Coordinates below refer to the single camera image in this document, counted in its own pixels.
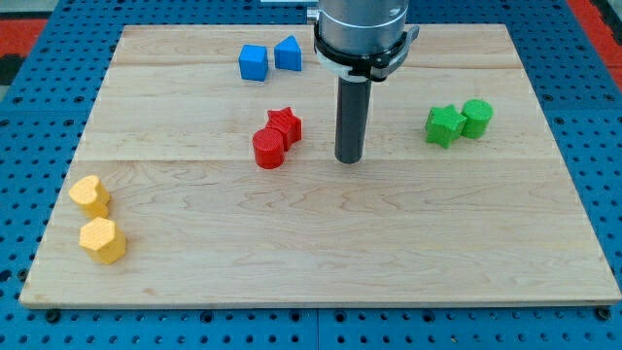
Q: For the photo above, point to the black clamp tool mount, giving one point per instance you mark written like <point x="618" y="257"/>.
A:
<point x="364" y="67"/>

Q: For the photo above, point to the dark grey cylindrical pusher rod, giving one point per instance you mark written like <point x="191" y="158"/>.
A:
<point x="351" y="117"/>

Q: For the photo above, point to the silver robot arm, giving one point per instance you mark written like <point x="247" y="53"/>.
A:
<point x="361" y="42"/>

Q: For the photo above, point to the red star block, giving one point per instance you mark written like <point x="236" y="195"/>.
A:
<point x="287" y="123"/>

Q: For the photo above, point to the blue triangular prism block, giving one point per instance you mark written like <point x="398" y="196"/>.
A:
<point x="288" y="54"/>

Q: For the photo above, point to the green star block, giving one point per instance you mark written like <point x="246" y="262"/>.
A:
<point x="444" y="125"/>

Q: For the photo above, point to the red cylinder block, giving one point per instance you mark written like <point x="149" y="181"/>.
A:
<point x="268" y="148"/>

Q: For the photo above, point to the blue cube block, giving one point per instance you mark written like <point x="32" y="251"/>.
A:
<point x="253" y="63"/>

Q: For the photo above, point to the green cylinder block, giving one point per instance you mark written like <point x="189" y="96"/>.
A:
<point x="478" y="113"/>

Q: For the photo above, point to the light wooden board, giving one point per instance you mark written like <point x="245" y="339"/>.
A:
<point x="493" y="221"/>

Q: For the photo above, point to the yellow heart block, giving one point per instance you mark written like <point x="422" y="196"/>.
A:
<point x="91" y="196"/>

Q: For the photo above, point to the yellow hexagon block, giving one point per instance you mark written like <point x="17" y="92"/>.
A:
<point x="103" y="240"/>

